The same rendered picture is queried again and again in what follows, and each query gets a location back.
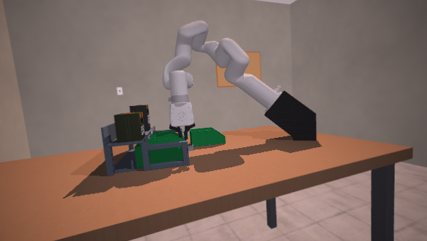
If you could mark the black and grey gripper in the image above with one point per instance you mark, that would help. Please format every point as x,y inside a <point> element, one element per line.
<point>181,114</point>

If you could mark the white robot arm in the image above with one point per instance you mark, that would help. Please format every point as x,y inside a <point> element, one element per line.
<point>192,36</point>

